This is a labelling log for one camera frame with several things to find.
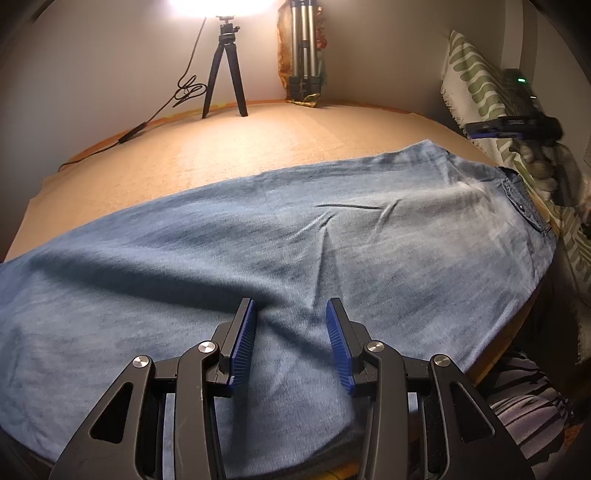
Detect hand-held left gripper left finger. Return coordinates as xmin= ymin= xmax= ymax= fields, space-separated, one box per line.
xmin=48 ymin=298 xmax=257 ymax=480

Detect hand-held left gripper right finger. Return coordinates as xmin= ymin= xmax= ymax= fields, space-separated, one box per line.
xmin=325 ymin=298 xmax=536 ymax=480

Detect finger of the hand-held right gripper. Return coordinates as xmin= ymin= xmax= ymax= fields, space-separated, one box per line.
xmin=465 ymin=119 xmax=509 ymax=140

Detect blue denim pants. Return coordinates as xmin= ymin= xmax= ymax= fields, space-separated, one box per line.
xmin=0 ymin=138 xmax=559 ymax=478

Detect person's right hand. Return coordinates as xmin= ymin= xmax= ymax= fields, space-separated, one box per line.
xmin=521 ymin=138 xmax=561 ymax=190

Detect person's striped trouser leg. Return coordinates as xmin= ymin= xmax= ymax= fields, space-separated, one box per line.
xmin=487 ymin=351 xmax=575 ymax=480

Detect folded silver tripod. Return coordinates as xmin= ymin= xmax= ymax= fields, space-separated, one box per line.
xmin=288 ymin=0 xmax=324 ymax=100
xmin=276 ymin=4 xmax=331 ymax=109

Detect small black tripod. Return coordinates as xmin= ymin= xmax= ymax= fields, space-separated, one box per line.
xmin=202 ymin=15 xmax=249 ymax=120

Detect black power cable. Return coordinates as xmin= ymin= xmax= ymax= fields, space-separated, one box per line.
xmin=58 ymin=16 xmax=208 ymax=172

